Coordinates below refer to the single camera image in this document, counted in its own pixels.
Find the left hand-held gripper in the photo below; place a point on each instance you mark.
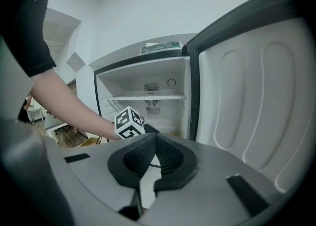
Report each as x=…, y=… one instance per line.
x=128, y=123

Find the person's black shirt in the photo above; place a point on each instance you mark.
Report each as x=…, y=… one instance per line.
x=27, y=27

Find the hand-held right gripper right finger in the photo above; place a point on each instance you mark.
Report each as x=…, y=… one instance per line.
x=188, y=165

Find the green plastic packet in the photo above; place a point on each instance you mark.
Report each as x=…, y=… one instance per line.
x=161, y=47

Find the person's left forearm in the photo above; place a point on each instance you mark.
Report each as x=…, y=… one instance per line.
x=71, y=106

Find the black and white refrigerator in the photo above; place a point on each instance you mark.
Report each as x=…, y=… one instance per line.
x=247, y=96

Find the grey table with white legs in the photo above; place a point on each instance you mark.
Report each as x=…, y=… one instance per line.
x=55, y=123

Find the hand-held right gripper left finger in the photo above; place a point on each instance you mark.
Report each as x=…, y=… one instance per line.
x=116, y=165

